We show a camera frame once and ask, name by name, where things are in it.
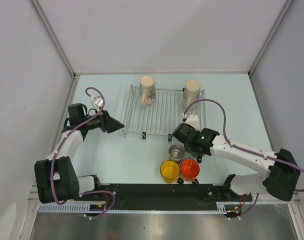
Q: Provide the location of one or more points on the silver wire dish rack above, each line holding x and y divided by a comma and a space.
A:
157, 119

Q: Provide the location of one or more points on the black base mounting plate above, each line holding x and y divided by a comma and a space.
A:
171, 197

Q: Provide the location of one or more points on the orange mug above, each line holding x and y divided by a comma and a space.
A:
189, 170

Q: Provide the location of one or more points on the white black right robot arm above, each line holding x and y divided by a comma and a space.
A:
277, 173

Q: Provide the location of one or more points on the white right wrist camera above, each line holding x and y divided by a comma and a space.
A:
192, 120

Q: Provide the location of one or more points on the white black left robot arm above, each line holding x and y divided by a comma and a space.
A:
56, 179

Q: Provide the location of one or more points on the beige decorated mug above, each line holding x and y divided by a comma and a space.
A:
147, 90

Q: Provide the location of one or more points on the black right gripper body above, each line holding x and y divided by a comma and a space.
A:
187, 147

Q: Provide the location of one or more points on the stainless steel cup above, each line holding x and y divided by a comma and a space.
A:
176, 153

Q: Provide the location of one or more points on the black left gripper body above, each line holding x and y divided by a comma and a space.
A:
96, 122

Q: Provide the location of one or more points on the yellow mug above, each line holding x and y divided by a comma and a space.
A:
170, 172

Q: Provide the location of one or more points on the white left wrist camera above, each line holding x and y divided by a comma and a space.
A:
97, 102

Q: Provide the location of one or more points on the beige plain mug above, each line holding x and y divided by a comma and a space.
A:
190, 93

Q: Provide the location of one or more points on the dark green mug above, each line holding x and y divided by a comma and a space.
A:
197, 153

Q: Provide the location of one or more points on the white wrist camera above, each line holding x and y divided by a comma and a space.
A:
97, 102
192, 120

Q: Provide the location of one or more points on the white slotted cable duct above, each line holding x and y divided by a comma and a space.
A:
89, 208

